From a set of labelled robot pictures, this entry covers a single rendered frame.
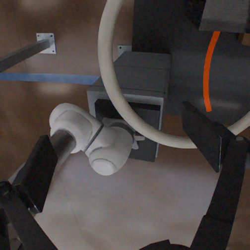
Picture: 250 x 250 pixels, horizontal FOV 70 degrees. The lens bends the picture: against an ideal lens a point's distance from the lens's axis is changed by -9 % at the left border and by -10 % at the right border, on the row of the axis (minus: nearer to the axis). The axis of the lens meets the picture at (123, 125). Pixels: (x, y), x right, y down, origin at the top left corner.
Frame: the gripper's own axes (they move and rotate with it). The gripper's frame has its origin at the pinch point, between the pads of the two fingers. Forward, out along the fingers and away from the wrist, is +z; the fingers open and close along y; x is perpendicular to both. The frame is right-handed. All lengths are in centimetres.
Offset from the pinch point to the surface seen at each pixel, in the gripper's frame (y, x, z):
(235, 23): 61, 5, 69
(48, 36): -49, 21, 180
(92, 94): -12, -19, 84
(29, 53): -62, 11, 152
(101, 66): -0.8, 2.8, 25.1
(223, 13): 54, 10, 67
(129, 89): 8, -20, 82
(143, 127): 5.0, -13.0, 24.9
